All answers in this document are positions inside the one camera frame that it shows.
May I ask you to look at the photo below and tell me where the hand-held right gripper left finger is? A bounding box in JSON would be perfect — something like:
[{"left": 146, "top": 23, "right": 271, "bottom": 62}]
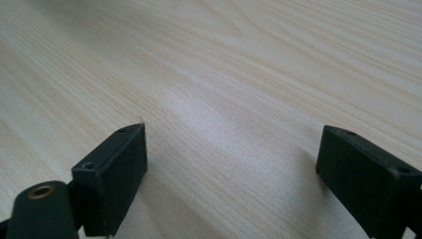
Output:
[{"left": 71, "top": 122, "right": 149, "bottom": 238}]

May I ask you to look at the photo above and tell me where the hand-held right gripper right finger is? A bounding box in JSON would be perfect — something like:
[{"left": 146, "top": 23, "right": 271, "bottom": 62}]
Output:
[{"left": 315, "top": 124, "right": 422, "bottom": 239}]

